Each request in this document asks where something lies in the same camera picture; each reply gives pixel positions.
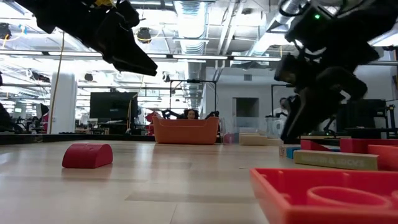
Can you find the clear plastic container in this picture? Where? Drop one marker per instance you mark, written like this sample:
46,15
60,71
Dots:
248,124

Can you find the red wooden cylinder block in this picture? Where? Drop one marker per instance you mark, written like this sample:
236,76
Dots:
229,138

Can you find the large black monitor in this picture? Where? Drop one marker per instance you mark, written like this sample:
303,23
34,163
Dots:
113,105

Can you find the small red arched block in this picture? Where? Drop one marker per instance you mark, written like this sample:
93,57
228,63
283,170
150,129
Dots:
87,155

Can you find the white pillar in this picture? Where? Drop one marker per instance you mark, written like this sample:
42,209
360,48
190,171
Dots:
63,105

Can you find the black background rig frame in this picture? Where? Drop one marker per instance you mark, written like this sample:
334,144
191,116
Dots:
192,81

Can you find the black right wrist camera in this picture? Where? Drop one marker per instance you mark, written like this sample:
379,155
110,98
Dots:
286,70

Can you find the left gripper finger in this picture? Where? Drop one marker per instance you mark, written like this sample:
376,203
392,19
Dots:
127,56

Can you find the dark desk monitor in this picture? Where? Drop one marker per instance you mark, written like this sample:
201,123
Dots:
362,113

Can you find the black round ceiling fixture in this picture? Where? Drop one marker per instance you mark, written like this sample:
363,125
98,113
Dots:
143,35

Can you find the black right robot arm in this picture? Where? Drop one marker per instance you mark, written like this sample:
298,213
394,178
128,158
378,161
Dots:
367,21

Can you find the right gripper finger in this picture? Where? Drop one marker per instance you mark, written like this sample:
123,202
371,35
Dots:
308,115

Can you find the orange plastic bin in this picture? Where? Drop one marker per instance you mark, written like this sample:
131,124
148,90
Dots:
186,132

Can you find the long red plastic brick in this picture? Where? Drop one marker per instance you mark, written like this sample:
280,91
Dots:
367,144

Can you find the silver ceiling duct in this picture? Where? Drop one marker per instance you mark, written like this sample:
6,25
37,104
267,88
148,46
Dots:
190,18

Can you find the person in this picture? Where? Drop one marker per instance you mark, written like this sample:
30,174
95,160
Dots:
191,114

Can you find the black background robot arm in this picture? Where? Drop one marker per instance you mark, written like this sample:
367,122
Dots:
166,114
213,114

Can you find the small natural wooden block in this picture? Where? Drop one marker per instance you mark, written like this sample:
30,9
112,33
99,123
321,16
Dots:
282,151

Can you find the light blue block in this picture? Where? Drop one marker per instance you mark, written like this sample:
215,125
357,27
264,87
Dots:
293,152

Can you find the black aluminium table frame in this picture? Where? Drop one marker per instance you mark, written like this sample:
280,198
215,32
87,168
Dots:
77,137

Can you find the printed natural wooden plank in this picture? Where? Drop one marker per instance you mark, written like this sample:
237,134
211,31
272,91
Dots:
335,160

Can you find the long orange plastic brick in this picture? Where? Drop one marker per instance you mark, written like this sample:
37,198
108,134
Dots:
280,202
385,157

